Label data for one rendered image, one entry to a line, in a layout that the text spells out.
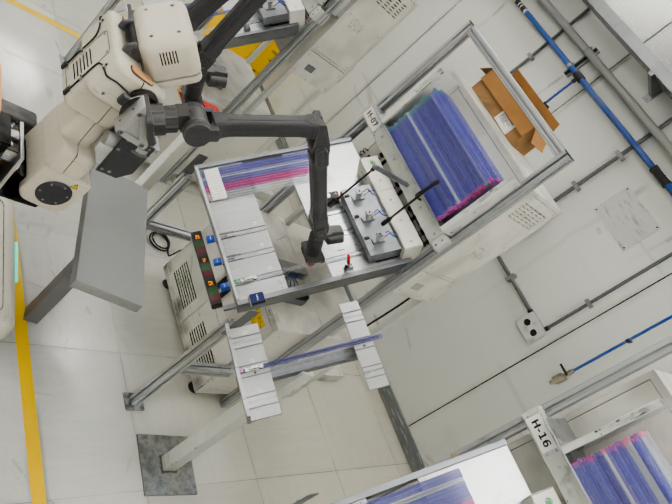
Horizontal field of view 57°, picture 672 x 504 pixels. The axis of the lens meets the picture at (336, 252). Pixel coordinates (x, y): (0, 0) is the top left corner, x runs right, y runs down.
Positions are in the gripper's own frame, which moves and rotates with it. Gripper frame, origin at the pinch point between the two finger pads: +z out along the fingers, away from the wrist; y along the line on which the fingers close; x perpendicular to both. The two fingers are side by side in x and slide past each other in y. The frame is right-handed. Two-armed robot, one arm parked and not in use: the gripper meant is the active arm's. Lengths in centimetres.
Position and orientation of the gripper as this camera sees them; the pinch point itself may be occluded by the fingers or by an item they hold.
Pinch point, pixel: (309, 264)
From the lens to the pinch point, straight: 237.7
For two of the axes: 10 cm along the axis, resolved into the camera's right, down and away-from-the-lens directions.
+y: -3.3, -8.1, 4.8
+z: -1.7, 5.5, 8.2
